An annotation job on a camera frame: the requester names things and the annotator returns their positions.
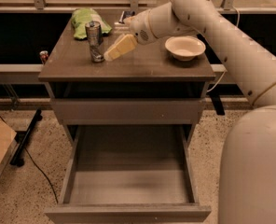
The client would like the black cable on floor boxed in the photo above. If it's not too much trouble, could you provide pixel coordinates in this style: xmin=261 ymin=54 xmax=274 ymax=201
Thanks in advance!
xmin=0 ymin=105 xmax=60 ymax=204

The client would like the black stand leg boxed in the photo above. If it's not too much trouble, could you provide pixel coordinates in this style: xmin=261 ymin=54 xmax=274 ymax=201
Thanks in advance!
xmin=10 ymin=109 xmax=42 ymax=167
xmin=208 ymin=88 xmax=225 ymax=116

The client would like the white bowl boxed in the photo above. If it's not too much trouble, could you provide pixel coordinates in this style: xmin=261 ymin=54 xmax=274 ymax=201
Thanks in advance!
xmin=165 ymin=36 xmax=206 ymax=61

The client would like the green chip bag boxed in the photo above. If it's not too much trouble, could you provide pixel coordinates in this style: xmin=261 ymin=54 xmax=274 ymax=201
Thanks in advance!
xmin=71 ymin=7 xmax=112 ymax=40

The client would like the black stand leg left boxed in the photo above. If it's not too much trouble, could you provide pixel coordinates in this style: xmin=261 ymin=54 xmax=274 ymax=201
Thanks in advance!
xmin=10 ymin=109 xmax=42 ymax=167

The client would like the silver redbull can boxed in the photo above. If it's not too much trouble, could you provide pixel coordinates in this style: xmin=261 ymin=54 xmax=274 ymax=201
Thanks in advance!
xmin=85 ymin=21 xmax=104 ymax=63

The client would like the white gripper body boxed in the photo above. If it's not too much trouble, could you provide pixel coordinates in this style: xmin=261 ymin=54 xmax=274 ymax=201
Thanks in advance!
xmin=130 ymin=10 xmax=157 ymax=45

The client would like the grey upper drawer front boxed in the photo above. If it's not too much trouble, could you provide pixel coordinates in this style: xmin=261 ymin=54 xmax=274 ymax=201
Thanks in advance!
xmin=51 ymin=99 xmax=204 ymax=125

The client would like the grey drawer cabinet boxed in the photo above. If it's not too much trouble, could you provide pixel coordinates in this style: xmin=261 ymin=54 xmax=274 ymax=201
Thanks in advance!
xmin=37 ymin=7 xmax=216 ymax=224

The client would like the white cable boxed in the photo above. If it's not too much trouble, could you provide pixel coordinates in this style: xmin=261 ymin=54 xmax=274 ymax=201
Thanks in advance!
xmin=206 ymin=7 xmax=241 ymax=94

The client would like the black stand leg right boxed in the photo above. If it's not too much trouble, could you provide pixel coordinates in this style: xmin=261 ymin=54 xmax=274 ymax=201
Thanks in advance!
xmin=208 ymin=88 xmax=225 ymax=116

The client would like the open grey bottom drawer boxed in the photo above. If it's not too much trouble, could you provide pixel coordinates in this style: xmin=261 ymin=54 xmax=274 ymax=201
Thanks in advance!
xmin=45 ymin=125 xmax=211 ymax=224

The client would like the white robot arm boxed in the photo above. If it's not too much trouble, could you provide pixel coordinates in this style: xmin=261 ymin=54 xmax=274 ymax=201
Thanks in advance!
xmin=104 ymin=0 xmax=276 ymax=224

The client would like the red soda can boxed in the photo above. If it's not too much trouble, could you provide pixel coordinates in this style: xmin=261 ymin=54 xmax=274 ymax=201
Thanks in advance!
xmin=39 ymin=50 xmax=48 ymax=64

